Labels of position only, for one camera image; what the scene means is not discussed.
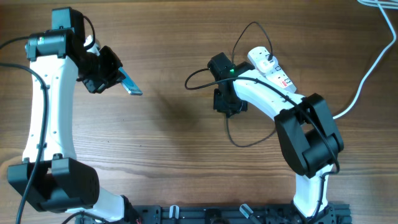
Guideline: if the turquoise screen Galaxy smartphone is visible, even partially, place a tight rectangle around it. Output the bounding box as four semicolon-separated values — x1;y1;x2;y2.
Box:
119;67;143;96

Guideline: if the white two-socket power strip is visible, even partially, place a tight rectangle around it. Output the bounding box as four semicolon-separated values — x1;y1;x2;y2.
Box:
248;47;297;93

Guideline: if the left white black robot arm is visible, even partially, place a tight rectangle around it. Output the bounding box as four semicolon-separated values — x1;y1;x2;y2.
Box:
7;7;141;223

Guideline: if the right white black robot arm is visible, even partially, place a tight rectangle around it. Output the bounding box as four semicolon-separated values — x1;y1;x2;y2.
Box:
207;53;344;223

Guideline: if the white USB charger plug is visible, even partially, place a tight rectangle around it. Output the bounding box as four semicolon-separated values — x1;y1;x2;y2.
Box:
254;56;279;74

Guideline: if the right black camera cable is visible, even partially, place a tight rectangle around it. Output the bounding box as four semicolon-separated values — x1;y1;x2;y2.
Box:
184;67;341;218

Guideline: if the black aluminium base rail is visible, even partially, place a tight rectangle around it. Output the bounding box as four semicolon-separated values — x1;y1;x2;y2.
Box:
74;203;353;224

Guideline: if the white power strip cord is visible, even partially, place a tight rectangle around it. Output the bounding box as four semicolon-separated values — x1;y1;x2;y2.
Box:
332;0;398;121

